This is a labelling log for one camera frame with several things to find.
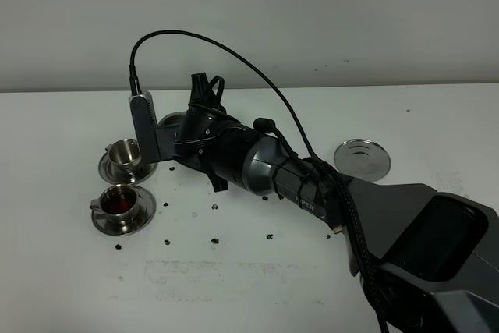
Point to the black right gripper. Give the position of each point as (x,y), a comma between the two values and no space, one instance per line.
(212,142)

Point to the stainless steel teapot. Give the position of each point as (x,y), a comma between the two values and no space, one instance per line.
(173,119)

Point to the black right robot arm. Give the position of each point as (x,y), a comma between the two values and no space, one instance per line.
(427,261)

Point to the far stainless steel teacup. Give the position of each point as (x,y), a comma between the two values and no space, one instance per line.
(124,155)

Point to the stainless steel teacup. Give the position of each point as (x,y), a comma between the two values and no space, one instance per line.
(118,203)
(124,155)

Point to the far stainless steel saucer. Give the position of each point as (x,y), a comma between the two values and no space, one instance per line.
(114,175)

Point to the stainless steel saucer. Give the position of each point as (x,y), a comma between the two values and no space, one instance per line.
(114,175)
(142,219)

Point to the near stainless steel saucer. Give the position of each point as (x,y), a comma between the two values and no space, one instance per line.
(142,219)

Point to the near stainless steel teacup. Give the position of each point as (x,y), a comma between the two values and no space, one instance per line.
(118,203)

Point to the steel teapot saucer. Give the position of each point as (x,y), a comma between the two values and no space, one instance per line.
(362,159)

